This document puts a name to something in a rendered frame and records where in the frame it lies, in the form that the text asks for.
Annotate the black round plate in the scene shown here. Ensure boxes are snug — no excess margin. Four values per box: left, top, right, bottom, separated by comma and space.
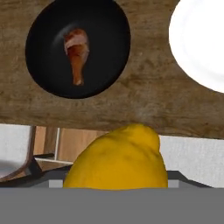
24, 0, 131, 100

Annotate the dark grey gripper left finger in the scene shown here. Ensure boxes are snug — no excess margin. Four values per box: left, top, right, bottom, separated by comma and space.
11, 166, 73, 189

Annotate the dark brown chair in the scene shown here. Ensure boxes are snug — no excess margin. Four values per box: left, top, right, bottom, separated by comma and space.
0, 125, 56, 184

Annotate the brown chicken drumstick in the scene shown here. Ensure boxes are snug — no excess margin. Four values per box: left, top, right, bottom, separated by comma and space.
63, 28, 90, 87

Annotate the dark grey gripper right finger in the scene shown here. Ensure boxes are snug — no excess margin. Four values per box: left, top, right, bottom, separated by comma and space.
165, 171, 214, 189

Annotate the white bowl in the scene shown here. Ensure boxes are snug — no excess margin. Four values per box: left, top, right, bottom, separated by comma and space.
168, 0, 224, 95

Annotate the yellow lemon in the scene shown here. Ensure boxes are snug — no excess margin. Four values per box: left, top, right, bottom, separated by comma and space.
62, 122, 169, 191

